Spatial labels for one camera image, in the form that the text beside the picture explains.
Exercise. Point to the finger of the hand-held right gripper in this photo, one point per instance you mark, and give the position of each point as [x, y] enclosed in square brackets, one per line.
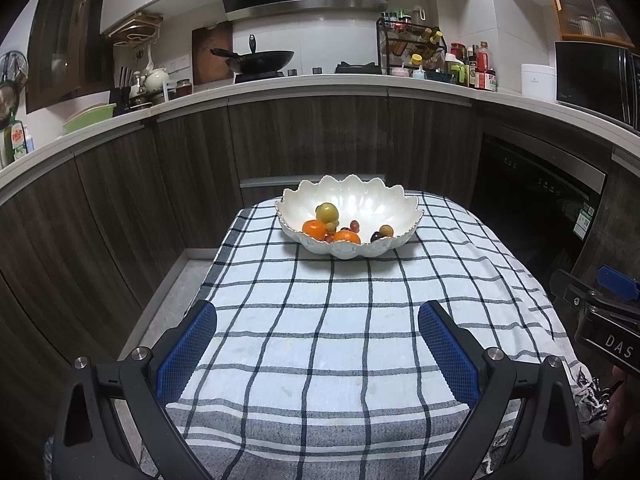
[620, 284]
[570, 290]

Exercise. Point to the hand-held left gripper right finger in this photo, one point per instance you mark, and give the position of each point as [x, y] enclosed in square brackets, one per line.
[450, 355]

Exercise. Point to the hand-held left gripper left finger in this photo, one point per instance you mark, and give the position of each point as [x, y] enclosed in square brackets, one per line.
[185, 355]

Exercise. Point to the brown longan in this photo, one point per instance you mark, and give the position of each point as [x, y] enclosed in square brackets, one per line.
[333, 227]
[385, 231]

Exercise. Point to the orange mandarin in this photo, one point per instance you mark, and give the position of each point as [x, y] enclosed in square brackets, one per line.
[314, 230]
[346, 236]

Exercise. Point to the white scalloped bowl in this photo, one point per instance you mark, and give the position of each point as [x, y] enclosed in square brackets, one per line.
[370, 205]

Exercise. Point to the yellow-green round fruit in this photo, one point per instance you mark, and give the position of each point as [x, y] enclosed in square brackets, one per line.
[327, 212]

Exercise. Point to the person's right hand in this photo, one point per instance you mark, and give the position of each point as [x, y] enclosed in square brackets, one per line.
[622, 410]

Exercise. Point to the black dishwasher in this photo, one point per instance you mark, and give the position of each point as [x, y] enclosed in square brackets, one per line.
[530, 195]

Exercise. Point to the white blue checked cloth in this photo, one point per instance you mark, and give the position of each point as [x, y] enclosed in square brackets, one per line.
[320, 310]

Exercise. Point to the white canister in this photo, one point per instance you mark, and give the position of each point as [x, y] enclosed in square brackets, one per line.
[539, 82]

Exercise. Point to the black microwave oven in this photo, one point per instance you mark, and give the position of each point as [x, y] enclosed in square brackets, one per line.
[590, 75]

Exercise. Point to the row of condiment bottles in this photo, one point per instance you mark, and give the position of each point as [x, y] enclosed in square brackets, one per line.
[480, 72]

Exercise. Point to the dark wood kitchen cabinet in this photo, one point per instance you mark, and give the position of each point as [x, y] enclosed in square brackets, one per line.
[300, 135]

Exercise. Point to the green dish tray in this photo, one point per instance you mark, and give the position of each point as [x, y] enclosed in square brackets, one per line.
[87, 119]

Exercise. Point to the black knife block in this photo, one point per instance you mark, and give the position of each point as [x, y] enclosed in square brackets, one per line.
[120, 97]

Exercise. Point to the dark jar with lid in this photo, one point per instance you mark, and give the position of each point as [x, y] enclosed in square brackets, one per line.
[183, 88]

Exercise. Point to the green dish soap bottle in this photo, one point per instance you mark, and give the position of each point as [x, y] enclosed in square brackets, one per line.
[17, 145]

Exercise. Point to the yellow-lid jar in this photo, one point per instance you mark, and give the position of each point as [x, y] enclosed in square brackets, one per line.
[416, 61]

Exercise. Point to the pink lidded container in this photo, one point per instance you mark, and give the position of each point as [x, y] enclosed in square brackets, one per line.
[401, 72]

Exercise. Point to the white teapot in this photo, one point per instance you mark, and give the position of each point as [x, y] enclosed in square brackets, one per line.
[157, 80]

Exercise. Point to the wooden cutting board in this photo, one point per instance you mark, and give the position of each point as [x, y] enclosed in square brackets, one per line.
[205, 67]

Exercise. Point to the black gas stove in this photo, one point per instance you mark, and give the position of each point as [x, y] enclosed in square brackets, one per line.
[355, 67]

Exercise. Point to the black wok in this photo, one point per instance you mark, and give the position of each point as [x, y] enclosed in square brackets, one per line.
[260, 60]

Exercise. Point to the wooden glass-door wall cabinet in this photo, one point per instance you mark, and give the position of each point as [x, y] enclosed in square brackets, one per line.
[585, 10]

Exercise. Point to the wooden wall rack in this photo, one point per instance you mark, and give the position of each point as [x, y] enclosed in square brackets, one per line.
[135, 27]

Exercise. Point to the dark wood wall cabinet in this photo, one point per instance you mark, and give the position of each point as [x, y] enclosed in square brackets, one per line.
[65, 45]

